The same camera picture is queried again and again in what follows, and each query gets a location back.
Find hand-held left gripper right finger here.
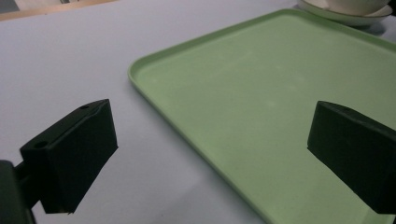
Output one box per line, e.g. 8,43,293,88
306,100,396,215

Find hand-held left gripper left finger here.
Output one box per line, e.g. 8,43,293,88
19,98,120,215

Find green plastic tray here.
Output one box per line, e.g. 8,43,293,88
127,7,396,224

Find white bowl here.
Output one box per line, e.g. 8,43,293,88
297,0,394,27
313,0,392,17

